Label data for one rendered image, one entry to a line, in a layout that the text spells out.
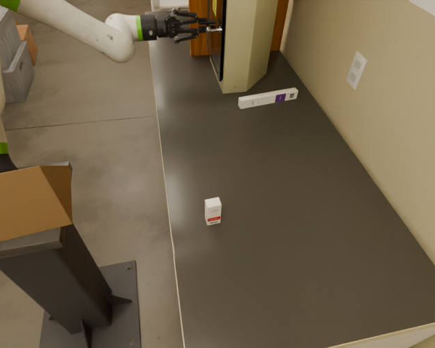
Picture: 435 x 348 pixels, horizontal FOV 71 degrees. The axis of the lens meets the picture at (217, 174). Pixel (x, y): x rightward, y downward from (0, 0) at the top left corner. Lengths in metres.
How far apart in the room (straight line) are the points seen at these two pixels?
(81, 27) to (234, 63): 0.58
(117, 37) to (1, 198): 0.64
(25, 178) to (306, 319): 0.74
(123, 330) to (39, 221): 0.97
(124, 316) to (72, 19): 1.38
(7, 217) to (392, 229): 1.07
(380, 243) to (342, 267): 0.15
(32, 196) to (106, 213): 1.32
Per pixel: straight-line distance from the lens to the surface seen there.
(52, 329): 1.92
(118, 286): 1.89
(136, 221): 2.10
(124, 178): 2.36
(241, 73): 1.39
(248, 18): 1.29
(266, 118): 1.29
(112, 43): 1.19
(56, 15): 1.18
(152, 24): 1.32
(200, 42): 1.70
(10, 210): 0.94
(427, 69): 1.03
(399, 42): 1.12
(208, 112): 1.30
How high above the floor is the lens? 1.71
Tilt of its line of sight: 47 degrees down
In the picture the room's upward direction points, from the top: 3 degrees clockwise
